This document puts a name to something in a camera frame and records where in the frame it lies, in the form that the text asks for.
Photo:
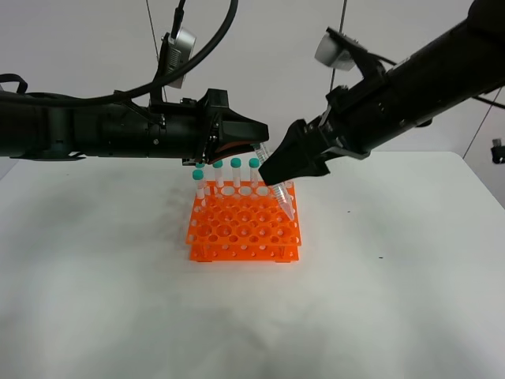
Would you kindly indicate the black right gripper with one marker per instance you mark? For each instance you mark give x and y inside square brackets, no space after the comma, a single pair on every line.
[357,120]

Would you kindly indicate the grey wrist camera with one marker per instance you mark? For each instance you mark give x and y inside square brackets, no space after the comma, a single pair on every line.
[338,51]
[175,51]

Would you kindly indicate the second row tube left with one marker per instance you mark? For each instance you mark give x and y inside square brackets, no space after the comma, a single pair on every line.
[199,179]

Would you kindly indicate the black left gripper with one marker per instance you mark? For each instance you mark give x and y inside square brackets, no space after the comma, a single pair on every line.
[185,128]

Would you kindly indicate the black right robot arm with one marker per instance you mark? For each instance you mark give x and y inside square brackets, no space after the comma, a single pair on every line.
[464,62]

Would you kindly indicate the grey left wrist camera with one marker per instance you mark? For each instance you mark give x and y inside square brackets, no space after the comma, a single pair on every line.
[175,51]

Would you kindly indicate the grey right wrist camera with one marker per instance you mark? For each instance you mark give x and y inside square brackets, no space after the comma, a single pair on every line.
[338,51]

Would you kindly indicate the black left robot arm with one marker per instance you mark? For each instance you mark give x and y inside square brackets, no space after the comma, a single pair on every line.
[57,134]

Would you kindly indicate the orange test tube rack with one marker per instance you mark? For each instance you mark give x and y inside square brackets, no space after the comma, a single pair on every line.
[244,224]

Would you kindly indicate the teal cap test tube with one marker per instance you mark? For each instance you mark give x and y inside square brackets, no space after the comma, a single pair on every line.
[279,191]

